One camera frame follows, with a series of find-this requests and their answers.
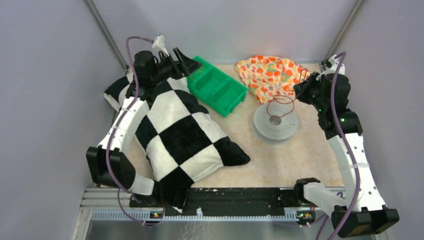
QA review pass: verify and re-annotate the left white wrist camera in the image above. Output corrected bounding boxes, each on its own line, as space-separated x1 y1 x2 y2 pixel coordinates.
151 34 169 56

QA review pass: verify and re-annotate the grey filament spool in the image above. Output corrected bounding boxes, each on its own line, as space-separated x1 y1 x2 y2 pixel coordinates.
252 101 298 145

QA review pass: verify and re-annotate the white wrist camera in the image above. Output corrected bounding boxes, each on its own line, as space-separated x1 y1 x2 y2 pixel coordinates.
151 34 169 56
316 53 346 81

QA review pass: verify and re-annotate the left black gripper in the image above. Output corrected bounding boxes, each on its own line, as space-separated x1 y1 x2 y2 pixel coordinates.
151 47 203 85

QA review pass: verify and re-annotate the black white checkered pillow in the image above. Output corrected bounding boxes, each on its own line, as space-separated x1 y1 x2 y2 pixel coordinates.
104 74 251 212

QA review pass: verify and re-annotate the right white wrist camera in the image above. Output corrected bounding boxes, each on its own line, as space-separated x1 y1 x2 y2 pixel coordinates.
316 53 346 81

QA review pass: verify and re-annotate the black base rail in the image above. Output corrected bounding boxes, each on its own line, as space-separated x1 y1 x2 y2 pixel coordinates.
129 187 312 217

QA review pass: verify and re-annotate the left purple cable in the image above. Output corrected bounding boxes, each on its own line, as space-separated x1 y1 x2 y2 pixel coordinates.
105 35 167 227

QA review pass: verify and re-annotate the white toothed cable strip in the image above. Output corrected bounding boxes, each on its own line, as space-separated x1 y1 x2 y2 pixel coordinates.
91 209 299 222

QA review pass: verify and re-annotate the red wire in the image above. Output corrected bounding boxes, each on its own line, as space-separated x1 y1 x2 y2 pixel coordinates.
266 67 311 119

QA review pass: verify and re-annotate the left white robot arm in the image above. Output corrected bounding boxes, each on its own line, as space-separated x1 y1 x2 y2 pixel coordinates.
86 47 202 207

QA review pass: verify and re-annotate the orange floral cloth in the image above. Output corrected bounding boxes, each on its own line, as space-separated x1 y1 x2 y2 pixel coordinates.
234 55 311 104

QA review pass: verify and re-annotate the green plastic compartment bin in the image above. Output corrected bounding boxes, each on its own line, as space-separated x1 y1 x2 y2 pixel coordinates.
187 56 248 117

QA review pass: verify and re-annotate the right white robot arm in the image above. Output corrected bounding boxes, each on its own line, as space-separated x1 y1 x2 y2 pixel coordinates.
293 72 400 238

